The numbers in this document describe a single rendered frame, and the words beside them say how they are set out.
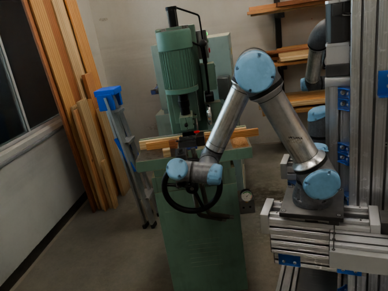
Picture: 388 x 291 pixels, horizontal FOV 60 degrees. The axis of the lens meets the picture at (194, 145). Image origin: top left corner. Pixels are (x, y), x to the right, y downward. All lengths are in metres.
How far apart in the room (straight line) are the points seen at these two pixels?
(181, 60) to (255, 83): 0.74
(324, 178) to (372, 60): 0.47
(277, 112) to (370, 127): 0.46
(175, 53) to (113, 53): 2.65
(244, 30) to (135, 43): 1.26
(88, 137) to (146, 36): 1.58
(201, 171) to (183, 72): 0.68
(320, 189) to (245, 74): 0.44
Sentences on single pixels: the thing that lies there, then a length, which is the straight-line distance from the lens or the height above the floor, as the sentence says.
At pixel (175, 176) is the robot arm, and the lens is 1.15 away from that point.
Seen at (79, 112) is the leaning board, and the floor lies 0.95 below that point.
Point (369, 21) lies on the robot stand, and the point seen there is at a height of 1.45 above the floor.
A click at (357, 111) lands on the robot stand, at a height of 1.13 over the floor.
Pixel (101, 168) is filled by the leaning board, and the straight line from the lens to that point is 3.22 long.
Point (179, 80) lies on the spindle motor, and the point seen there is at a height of 1.27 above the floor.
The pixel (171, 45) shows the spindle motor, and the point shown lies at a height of 1.44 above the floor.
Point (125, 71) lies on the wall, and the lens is 4.29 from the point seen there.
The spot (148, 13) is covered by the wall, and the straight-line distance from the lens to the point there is 4.16.
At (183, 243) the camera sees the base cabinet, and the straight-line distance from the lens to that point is 1.99.
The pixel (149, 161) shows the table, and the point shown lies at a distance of 1.76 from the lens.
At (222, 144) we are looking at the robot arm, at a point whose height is 1.09.
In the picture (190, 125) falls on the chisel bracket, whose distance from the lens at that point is 1.80.
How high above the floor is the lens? 1.52
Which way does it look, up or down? 20 degrees down
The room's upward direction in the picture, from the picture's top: 9 degrees counter-clockwise
